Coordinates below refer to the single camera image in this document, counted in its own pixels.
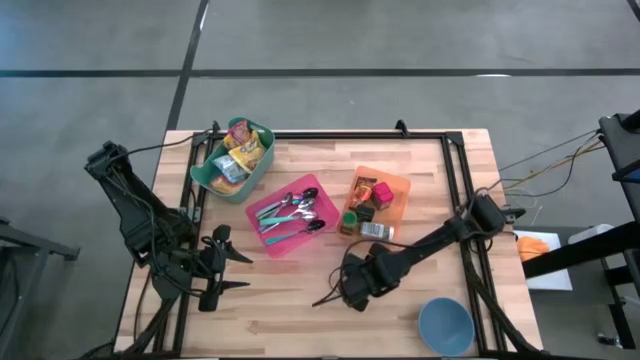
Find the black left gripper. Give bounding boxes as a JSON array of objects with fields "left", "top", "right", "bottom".
[{"left": 198, "top": 224, "right": 254, "bottom": 314}]

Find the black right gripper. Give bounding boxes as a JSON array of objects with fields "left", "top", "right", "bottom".
[{"left": 341, "top": 243, "right": 396, "bottom": 314}]

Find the white lid spice jar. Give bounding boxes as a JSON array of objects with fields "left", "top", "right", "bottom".
[{"left": 358, "top": 222, "right": 396, "bottom": 242}]

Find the black round utensil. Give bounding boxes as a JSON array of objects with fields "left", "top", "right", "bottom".
[{"left": 264, "top": 219, "right": 327, "bottom": 246}]

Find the blue handled metal utensil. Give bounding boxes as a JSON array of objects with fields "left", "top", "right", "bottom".
[{"left": 258, "top": 210, "right": 319, "bottom": 226}]

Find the orange translucent plastic bin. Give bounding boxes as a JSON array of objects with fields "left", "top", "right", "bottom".
[{"left": 337, "top": 165, "right": 412, "bottom": 241}]

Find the pink plastic bin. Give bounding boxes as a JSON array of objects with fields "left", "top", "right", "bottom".
[{"left": 244, "top": 173, "right": 341, "bottom": 260}]

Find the orange yellow ramen packet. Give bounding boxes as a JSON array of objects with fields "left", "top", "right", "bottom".
[{"left": 208, "top": 174, "right": 246, "bottom": 196}]

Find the brown taco seasoning packet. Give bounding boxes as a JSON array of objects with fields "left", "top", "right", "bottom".
[{"left": 349, "top": 178, "right": 374, "bottom": 209}]

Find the small silver spoon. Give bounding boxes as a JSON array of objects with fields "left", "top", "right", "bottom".
[{"left": 255, "top": 192, "right": 294, "bottom": 219}]

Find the large silver spoon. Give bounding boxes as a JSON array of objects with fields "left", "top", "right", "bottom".
[{"left": 258, "top": 199, "right": 317, "bottom": 234}]

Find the iridescent rainbow spoon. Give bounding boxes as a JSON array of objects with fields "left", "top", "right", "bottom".
[{"left": 269, "top": 187, "right": 320, "bottom": 214}]

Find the blue ramen packet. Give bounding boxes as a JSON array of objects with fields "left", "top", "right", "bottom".
[{"left": 212, "top": 154, "right": 250, "bottom": 184}]

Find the red ramen packet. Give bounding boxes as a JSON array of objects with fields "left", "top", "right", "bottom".
[{"left": 223, "top": 119, "right": 254, "bottom": 150}]

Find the light blue plastic bowl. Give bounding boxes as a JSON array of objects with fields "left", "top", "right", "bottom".
[{"left": 418, "top": 297, "right": 476, "bottom": 357}]

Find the teal plastic bin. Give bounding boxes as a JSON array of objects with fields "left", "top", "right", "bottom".
[{"left": 189, "top": 117, "right": 276, "bottom": 204}]

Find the orange cloth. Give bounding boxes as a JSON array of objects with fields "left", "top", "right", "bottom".
[{"left": 516, "top": 235, "right": 551, "bottom": 264}]

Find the dark grey side stand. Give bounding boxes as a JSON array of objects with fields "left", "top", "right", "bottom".
[{"left": 0, "top": 215, "right": 81, "bottom": 360}]

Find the white plastic box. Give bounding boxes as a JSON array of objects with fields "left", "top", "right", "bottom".
[{"left": 567, "top": 223, "right": 615, "bottom": 246}]

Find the black equipment stand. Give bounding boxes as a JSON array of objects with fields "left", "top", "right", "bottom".
[{"left": 522, "top": 110, "right": 640, "bottom": 351}]

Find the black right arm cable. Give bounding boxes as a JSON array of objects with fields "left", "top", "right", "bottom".
[{"left": 312, "top": 267, "right": 351, "bottom": 307}]

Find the black aluminium frame rail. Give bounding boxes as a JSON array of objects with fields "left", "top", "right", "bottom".
[
  {"left": 442, "top": 133, "right": 489, "bottom": 354},
  {"left": 199, "top": 130, "right": 464, "bottom": 142},
  {"left": 152, "top": 132, "right": 211, "bottom": 354}
]

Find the black aluminium frame post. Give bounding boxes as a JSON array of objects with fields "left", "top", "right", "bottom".
[
  {"left": 119, "top": 294, "right": 181, "bottom": 356},
  {"left": 464, "top": 264, "right": 539, "bottom": 354}
]

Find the black hanging arm cable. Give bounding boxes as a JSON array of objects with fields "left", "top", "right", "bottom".
[{"left": 112, "top": 128, "right": 217, "bottom": 156}]

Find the loose cable bundle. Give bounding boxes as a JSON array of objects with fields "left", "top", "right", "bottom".
[{"left": 497, "top": 128, "right": 609, "bottom": 211}]

